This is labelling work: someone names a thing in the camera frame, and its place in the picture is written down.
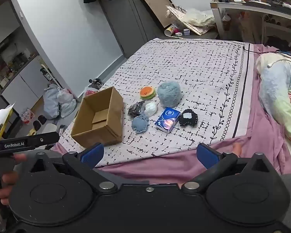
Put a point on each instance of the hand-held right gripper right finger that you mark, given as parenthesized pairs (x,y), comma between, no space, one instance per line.
(207,154)

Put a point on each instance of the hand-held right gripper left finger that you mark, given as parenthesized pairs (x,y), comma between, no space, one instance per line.
(93,153)

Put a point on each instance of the brown cardboard box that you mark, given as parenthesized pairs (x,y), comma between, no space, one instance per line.
(97,131)

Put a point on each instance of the black stitched pouch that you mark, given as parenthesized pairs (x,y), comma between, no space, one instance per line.
(188,118)

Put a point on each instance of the blue tissue packet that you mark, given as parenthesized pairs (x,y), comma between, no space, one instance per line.
(167,120)

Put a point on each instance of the blue denim pouch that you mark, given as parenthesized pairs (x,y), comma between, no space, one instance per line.
(140,124)

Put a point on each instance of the blue fluffy plush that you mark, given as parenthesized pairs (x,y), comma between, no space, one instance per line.
(169,94)

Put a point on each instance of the white soft packet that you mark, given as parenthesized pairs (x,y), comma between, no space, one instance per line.
(150,109)

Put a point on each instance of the person's left hand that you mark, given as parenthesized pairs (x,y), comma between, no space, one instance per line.
(7,177)

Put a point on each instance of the yellow slipper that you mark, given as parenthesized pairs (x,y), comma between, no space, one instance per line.
(32,132)

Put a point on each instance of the black slipper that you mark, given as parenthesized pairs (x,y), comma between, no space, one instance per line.
(42,119)
(36,125)

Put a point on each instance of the pack of water bottles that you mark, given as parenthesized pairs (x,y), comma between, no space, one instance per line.
(27,116)

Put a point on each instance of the yellow white paper bag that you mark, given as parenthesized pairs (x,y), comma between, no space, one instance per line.
(2,119)

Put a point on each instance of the grey plastic bag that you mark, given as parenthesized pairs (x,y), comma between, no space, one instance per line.
(51,102)

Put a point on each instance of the white plastic bag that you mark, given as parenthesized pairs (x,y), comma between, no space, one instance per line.
(67,104)

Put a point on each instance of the pink red packet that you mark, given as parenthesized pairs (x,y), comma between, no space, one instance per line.
(90,92)

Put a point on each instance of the black plastic packet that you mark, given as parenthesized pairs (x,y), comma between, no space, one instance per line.
(136,109)

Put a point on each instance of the white kitchen cabinet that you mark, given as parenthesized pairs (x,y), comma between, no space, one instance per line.
(26,75)

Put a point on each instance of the orange green burger plush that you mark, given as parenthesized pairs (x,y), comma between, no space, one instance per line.
(148,92)

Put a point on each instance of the white black printed blanket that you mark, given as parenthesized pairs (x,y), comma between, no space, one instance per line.
(196,72)

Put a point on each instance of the pale green quilt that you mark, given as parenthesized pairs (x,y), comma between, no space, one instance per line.
(288,116)

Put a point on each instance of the light blue fluffy blanket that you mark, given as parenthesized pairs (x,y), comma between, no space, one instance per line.
(272,87)

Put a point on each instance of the small white box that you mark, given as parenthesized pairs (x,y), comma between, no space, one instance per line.
(186,31)

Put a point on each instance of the patterned tote bag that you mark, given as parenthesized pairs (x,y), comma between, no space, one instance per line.
(198,29)

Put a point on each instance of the paper cup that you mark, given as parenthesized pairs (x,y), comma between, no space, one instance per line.
(170,30)

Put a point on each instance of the dark grey wardrobe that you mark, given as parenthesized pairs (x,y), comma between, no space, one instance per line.
(126,21)

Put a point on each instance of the cream plastic bag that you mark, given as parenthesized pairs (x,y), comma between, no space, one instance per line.
(200,17)

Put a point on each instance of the white shelf unit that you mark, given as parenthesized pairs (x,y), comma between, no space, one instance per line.
(257,8)

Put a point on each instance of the black picture frame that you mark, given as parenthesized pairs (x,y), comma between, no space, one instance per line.
(151,2)

